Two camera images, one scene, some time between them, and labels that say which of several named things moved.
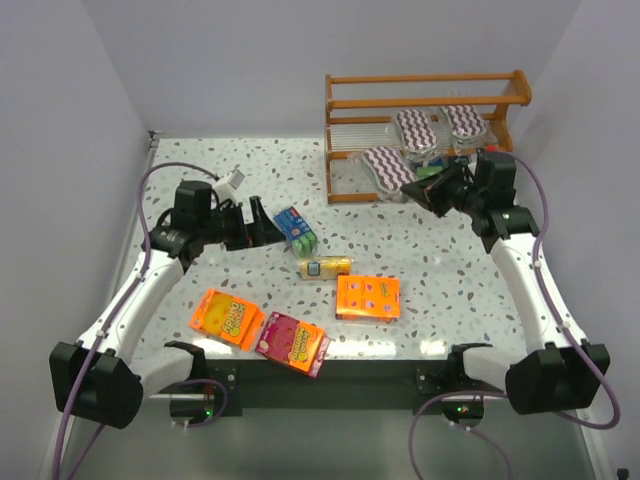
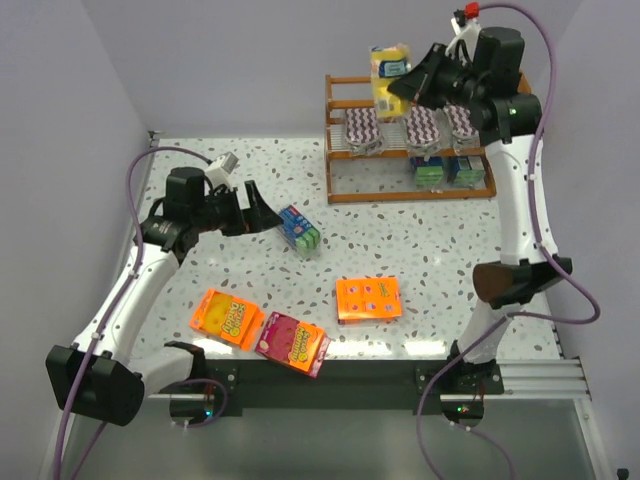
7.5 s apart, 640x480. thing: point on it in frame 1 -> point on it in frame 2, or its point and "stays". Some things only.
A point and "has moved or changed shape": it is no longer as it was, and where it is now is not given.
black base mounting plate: x=428 y=386 stays
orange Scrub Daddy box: x=228 y=318 stays
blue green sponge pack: x=296 y=231 stays
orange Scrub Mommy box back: x=368 y=298 stays
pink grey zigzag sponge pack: x=469 y=127 stays
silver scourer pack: x=390 y=170 -> x=362 y=131
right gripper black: x=447 y=188 -> x=438 y=77
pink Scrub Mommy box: x=293 y=342 stays
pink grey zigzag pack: x=416 y=132 has moved or changed shape
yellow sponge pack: x=324 y=268 -> x=387 y=64
